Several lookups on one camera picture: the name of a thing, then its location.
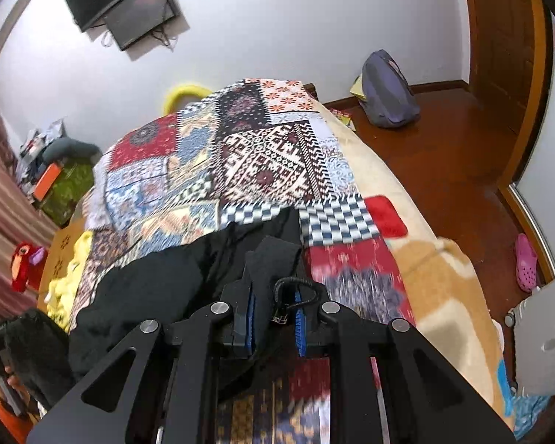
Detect colourful papers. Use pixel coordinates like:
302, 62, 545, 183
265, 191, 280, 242
329, 108, 357, 131

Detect person's left hand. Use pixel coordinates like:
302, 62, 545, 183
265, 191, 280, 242
0, 363, 31, 405

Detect yellow foam ring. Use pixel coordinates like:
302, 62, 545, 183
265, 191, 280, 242
163, 83, 213, 115

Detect orange box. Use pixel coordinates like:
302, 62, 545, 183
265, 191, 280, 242
31, 162, 68, 199

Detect grey purple backpack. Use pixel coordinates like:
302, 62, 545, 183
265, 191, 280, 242
361, 49, 421, 129

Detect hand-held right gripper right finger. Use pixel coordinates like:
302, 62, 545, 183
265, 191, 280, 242
293, 282, 519, 444

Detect pink clog shoe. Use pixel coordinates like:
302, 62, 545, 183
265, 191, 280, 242
515, 233, 539, 292

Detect wooden lap desk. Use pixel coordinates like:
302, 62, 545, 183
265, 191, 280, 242
37, 219, 86, 306

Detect patchwork printed blanket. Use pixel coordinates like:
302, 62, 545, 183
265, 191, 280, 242
69, 78, 414, 444

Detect white appliance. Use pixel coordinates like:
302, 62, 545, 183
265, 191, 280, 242
506, 259, 555, 396

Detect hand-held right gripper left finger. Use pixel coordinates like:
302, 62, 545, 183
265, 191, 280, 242
25, 280, 257, 444

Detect small black wall monitor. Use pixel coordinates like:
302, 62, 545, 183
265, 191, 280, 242
104, 0, 182, 51

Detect black zip hoodie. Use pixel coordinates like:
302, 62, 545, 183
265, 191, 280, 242
4, 206, 327, 408

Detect grey pillow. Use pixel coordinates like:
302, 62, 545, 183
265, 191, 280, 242
41, 136, 103, 165

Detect beige fleece blanket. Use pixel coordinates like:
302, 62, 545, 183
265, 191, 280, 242
314, 97, 549, 440

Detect green patterned cloth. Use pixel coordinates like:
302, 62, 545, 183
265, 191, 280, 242
39, 162, 95, 227

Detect brown wooden wardrobe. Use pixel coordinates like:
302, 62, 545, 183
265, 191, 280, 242
458, 0, 555, 283

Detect yellow fleece cloth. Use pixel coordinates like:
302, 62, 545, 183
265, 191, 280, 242
46, 230, 95, 334

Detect striped brown curtain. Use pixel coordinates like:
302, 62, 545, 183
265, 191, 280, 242
0, 62, 58, 320

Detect pile of papers and boxes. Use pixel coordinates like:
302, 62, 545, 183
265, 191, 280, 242
16, 118, 68, 195

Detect red plush toy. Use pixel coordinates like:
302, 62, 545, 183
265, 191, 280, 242
10, 240, 47, 293

